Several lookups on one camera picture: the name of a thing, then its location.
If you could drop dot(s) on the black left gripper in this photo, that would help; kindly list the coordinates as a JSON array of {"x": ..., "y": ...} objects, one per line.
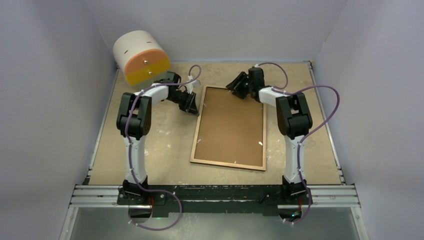
[{"x": 191, "y": 107}]

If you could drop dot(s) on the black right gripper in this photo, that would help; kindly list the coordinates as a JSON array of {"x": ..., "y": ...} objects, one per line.
[{"x": 241, "y": 78}]

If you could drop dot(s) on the wooden picture frame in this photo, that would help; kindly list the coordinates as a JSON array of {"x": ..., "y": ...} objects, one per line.
[{"x": 228, "y": 164}]

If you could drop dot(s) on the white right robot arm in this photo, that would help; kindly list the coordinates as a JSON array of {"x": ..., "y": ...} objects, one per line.
[{"x": 294, "y": 122}]

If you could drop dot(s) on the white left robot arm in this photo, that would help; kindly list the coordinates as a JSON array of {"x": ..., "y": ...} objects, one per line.
[{"x": 134, "y": 121}]

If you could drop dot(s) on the round white drawer cabinet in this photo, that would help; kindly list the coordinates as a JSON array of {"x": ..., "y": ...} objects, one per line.
[{"x": 140, "y": 57}]

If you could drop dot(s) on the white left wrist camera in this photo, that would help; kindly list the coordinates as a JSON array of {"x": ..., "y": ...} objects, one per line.
[{"x": 191, "y": 84}]

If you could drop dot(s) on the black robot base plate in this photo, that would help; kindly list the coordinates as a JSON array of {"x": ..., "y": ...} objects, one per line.
[{"x": 266, "y": 200}]

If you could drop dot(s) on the aluminium rail frame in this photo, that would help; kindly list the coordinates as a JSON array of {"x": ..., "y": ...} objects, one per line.
[{"x": 322, "y": 196}]

